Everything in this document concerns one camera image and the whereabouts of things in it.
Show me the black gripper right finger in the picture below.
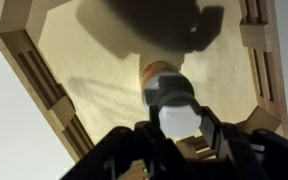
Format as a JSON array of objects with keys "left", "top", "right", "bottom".
[{"left": 197, "top": 104, "right": 288, "bottom": 180}]

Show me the white round bottle lid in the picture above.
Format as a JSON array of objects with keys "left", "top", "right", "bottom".
[{"left": 157, "top": 104, "right": 202, "bottom": 138}]

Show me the light wooden slotted tray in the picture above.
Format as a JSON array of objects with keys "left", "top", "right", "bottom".
[{"left": 0, "top": 0, "right": 288, "bottom": 180}]

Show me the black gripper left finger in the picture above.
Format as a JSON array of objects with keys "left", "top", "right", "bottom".
[{"left": 60, "top": 104, "right": 198, "bottom": 180}]

